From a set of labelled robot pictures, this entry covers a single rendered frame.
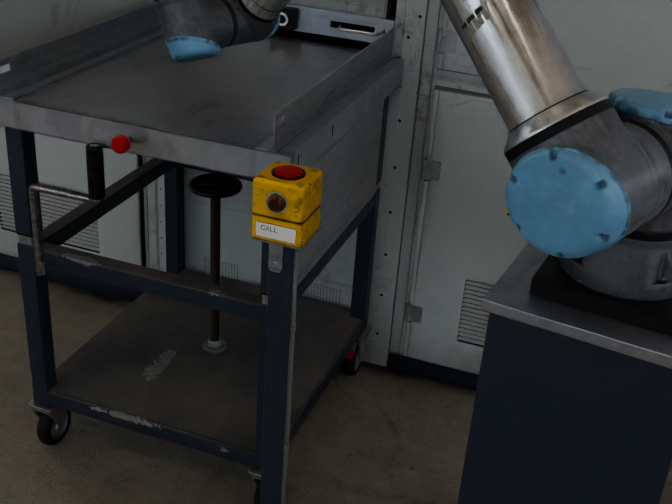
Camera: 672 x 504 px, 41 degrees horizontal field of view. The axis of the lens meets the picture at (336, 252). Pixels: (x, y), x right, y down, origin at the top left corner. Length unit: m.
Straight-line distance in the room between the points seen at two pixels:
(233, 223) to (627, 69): 1.08
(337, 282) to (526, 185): 1.30
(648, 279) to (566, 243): 0.23
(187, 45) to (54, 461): 1.03
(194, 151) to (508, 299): 0.61
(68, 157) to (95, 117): 0.95
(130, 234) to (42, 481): 0.79
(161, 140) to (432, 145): 0.76
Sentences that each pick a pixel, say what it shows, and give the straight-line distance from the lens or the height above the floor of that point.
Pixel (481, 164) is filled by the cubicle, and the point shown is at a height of 0.64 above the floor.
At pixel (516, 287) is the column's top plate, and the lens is 1.40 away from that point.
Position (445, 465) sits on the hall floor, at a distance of 2.21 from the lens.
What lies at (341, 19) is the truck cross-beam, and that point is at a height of 0.91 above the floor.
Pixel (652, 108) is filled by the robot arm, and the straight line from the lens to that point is 1.29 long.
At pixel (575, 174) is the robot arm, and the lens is 1.13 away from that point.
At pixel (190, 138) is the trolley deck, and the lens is 1.61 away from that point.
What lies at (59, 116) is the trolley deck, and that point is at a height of 0.83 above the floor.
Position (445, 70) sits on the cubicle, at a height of 0.84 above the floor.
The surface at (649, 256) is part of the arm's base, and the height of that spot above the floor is 0.84.
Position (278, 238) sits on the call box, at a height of 0.81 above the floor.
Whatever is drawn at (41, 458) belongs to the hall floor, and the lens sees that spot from 2.22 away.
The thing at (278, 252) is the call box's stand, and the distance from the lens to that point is 1.36.
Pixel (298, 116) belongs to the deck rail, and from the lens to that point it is 1.63.
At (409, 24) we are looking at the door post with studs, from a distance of 2.13.
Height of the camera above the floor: 1.41
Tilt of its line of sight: 27 degrees down
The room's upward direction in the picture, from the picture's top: 4 degrees clockwise
